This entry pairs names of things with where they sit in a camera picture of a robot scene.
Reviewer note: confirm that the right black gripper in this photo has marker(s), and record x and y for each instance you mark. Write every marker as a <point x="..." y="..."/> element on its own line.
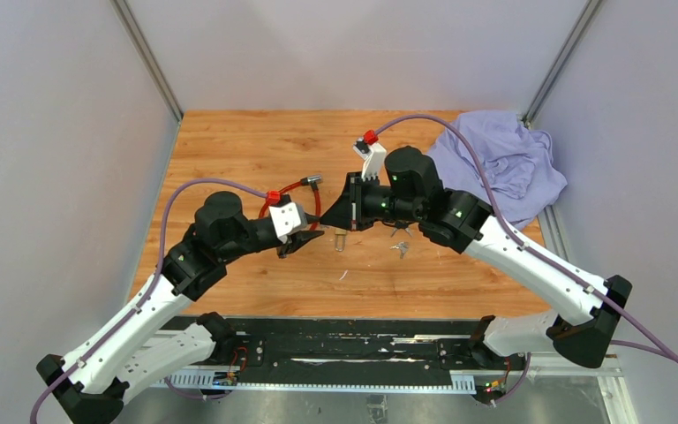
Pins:
<point x="347" y="211"/>

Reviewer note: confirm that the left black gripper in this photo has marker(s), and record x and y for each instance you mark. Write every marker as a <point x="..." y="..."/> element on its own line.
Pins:
<point x="297" y="240"/>

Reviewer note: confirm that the black head key bunch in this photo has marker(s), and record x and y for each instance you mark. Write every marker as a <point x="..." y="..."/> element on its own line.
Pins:
<point x="397" y="227"/>

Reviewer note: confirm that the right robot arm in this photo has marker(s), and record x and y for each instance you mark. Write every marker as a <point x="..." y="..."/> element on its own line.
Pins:
<point x="404" y="187"/>

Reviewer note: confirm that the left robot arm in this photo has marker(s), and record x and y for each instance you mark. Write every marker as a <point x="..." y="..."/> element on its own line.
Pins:
<point x="96" y="380"/>

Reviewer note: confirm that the silver key pair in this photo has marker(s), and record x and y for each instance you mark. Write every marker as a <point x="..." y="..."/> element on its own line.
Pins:
<point x="402" y="248"/>

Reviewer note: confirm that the brass padlock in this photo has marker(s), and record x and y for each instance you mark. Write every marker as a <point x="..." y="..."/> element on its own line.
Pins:
<point x="340" y="239"/>

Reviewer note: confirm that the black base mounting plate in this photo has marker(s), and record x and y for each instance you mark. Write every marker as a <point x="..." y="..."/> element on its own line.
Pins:
<point x="252" y="328"/>

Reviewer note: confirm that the lavender crumpled cloth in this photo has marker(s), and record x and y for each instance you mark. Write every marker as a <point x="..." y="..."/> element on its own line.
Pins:
<point x="518" y="163"/>

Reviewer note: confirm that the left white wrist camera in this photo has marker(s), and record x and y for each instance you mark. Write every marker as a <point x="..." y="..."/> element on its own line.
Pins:
<point x="287" y="219"/>

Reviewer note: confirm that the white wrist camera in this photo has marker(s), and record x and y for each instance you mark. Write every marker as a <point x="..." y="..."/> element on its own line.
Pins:
<point x="373" y="154"/>
<point x="287" y="219"/>

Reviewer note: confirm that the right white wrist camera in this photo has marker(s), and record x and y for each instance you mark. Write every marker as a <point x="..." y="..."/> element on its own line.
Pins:
<point x="373" y="154"/>

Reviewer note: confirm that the aluminium frame rail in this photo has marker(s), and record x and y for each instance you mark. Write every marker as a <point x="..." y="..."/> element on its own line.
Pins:
<point x="351" y="364"/>

